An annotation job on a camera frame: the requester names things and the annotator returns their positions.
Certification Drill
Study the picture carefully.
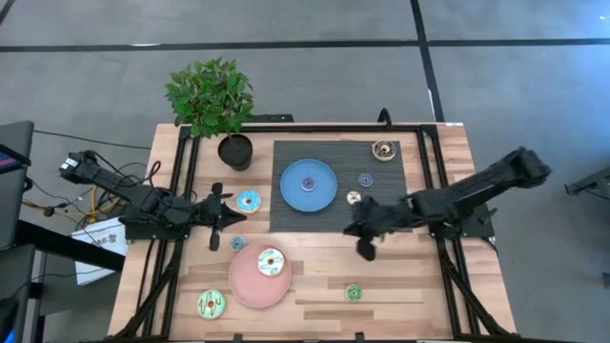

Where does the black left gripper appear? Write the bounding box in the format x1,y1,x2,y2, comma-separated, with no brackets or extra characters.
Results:
193,182,248,252

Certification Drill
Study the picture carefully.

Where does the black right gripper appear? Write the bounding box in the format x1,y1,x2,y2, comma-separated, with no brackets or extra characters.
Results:
342,195,414,262

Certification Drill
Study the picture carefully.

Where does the large blue iced donut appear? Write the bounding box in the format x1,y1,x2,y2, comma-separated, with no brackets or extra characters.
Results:
235,190,262,215

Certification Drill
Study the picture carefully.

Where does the large white striped donut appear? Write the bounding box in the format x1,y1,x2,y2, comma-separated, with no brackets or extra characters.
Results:
257,248,286,277

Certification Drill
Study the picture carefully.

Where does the grey woven placemat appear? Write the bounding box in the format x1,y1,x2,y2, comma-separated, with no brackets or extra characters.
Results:
269,139,409,233

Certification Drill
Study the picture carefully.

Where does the black plant pot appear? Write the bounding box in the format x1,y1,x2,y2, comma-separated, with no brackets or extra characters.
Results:
217,133,254,172

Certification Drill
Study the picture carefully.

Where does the blue plate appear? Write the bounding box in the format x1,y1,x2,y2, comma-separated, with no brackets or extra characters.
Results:
278,158,339,213

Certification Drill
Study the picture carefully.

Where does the pink plate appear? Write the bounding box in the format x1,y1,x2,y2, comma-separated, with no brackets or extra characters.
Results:
227,243,293,310

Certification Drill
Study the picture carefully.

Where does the large chocolate iced donut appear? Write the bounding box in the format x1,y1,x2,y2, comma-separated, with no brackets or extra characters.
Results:
371,138,397,163

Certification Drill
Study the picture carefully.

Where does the large mint green donut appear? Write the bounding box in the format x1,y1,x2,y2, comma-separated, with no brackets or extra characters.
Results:
196,289,227,320

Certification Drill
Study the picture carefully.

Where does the green leafy plant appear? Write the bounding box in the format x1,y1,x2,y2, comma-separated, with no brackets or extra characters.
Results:
164,56,256,140

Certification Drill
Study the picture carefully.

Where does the white cardboard box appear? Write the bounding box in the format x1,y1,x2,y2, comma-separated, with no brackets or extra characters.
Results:
71,216,130,287

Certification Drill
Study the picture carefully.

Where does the black desk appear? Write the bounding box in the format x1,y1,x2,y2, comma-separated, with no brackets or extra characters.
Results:
13,219,126,273

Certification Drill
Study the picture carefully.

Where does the grey desk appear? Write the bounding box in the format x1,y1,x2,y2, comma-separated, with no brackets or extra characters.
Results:
0,120,35,252

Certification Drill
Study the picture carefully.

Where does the black looped cable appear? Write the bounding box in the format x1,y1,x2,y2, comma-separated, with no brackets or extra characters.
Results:
145,159,166,192

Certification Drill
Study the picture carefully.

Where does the black aluminium table frame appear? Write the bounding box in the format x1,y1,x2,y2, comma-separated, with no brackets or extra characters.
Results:
112,122,514,343

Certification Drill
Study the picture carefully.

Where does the yellow cable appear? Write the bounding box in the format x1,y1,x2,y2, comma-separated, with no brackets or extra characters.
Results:
21,185,125,225

